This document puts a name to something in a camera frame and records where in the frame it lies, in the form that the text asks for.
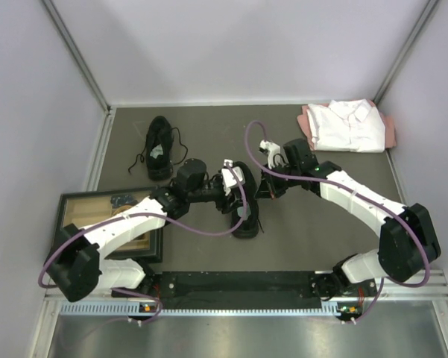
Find black base plate strip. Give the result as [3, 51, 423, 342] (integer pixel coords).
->
[110, 270, 378, 310]

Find black shoe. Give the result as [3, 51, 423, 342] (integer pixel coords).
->
[127, 116, 189, 181]
[230, 161, 261, 239]

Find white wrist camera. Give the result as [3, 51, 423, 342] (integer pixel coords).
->
[259, 140, 284, 169]
[221, 160, 245, 196]

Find white folded shirt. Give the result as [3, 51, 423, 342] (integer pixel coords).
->
[306, 98, 387, 153]

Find white slotted cable duct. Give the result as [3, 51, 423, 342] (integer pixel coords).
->
[60, 301, 357, 317]

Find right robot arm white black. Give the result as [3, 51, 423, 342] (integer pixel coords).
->
[256, 139, 441, 295]

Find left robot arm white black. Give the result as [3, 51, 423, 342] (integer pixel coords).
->
[38, 159, 248, 302]

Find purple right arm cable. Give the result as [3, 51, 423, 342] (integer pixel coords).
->
[244, 120, 432, 324]

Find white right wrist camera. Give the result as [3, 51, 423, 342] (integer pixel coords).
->
[259, 140, 284, 169]

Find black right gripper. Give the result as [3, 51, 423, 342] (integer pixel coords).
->
[255, 161, 301, 200]

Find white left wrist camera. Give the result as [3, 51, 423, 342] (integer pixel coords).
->
[221, 160, 245, 196]

